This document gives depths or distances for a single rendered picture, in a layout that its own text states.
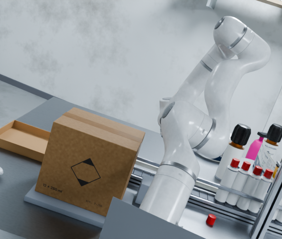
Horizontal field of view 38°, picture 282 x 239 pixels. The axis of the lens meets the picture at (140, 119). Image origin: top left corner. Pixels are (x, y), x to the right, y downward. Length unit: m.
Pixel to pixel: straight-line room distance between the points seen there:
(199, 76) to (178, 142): 0.49
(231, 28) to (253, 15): 3.32
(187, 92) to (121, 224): 0.73
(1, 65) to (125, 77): 1.79
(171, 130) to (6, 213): 0.59
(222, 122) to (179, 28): 3.60
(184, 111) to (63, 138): 0.42
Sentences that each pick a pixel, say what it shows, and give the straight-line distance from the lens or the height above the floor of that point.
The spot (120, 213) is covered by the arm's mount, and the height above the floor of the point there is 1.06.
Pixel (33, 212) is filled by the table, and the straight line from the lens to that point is 1.43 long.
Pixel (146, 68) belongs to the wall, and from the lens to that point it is 4.97.
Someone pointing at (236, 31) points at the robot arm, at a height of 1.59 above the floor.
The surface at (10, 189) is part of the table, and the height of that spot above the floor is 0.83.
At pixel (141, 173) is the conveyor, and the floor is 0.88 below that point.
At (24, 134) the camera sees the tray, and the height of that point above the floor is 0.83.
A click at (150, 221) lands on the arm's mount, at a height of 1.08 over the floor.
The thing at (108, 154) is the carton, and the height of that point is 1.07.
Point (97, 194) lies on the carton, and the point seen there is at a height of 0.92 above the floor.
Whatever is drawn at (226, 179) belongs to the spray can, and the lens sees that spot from 1.80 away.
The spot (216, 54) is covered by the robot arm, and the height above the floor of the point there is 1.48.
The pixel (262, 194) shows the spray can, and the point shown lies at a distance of 1.86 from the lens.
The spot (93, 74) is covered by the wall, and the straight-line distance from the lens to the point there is 5.21.
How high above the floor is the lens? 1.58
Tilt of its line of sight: 16 degrees down
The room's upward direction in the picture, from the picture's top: 19 degrees clockwise
